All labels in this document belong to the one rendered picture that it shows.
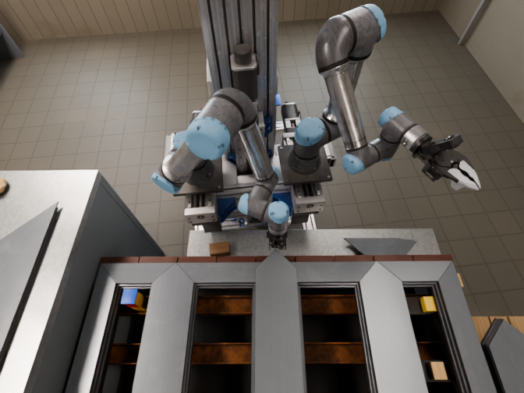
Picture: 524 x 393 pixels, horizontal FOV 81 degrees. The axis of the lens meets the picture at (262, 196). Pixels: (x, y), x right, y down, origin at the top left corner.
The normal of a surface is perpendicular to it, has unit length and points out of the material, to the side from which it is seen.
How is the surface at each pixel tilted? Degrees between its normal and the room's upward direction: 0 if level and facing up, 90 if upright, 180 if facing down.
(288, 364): 0
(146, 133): 0
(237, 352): 0
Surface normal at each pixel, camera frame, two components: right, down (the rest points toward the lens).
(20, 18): 0.11, 0.85
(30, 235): -0.01, -0.51
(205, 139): -0.33, 0.75
